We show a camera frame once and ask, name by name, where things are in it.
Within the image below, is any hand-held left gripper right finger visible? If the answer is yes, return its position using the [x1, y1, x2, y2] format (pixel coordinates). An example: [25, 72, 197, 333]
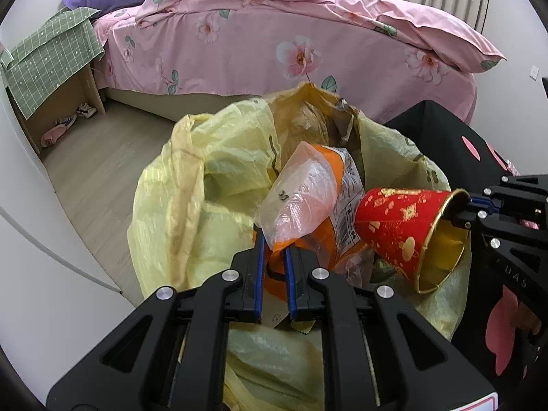
[284, 246, 497, 411]

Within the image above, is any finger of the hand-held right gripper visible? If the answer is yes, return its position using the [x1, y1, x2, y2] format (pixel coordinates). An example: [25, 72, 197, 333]
[469, 175, 548, 220]
[449, 209, 498, 233]

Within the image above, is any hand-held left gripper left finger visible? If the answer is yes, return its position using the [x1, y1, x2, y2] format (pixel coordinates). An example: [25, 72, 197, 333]
[46, 227, 265, 411]

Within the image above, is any red paper cup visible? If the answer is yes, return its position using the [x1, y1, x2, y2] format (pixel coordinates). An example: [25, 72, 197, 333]
[353, 187, 472, 295]

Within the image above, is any orange snack packet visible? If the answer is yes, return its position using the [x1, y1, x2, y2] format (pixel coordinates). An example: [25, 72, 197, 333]
[254, 140, 370, 335]

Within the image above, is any yellow plastic bag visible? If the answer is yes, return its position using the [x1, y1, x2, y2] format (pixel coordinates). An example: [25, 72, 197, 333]
[127, 83, 472, 411]

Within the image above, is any black pink-spotted tablecloth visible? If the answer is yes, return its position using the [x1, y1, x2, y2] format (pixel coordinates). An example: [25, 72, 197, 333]
[383, 100, 548, 395]

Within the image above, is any brown crumpled wrapper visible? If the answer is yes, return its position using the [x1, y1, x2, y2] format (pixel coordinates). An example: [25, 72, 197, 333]
[274, 83, 360, 146]

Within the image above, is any pink floral duvet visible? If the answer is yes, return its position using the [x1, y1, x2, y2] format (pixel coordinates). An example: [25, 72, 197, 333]
[135, 0, 508, 73]

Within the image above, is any bed with pink floral sheet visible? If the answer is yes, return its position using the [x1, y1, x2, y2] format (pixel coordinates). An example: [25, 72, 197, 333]
[92, 0, 478, 121]

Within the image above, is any pink slipper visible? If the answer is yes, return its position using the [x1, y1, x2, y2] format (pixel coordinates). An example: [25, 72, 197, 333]
[40, 124, 69, 147]

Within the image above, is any wooden nightstand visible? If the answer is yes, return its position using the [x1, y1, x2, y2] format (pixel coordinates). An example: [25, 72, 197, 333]
[6, 62, 108, 155]

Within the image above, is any green checked cloth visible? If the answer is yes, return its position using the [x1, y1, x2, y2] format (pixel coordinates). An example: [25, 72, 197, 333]
[0, 6, 105, 121]

